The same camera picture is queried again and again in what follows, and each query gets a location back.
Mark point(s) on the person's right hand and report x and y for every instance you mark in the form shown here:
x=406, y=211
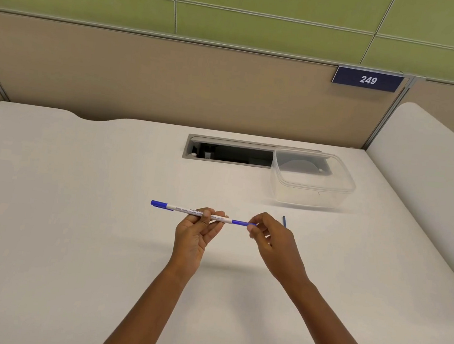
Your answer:
x=279, y=249

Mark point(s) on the person's right forearm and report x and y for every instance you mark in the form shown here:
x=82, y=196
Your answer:
x=330, y=336

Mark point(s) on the person's left thumb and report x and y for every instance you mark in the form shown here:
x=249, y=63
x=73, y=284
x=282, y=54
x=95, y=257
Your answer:
x=191, y=217

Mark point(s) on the person's left forearm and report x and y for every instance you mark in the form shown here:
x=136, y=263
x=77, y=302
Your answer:
x=145, y=315

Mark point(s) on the blue number sign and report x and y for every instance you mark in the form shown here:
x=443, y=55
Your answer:
x=367, y=79

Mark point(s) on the white pen with blue cap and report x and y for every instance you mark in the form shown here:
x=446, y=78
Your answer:
x=184, y=209

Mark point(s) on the person's right thumb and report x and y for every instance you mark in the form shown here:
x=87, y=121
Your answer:
x=256, y=233

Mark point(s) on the small blue pen part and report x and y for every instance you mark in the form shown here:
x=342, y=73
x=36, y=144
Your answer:
x=284, y=221

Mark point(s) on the clear plastic container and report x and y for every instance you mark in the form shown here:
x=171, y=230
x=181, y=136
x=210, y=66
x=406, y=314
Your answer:
x=311, y=187

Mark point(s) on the person's left hand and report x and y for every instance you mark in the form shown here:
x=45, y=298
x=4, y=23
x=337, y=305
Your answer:
x=189, y=243

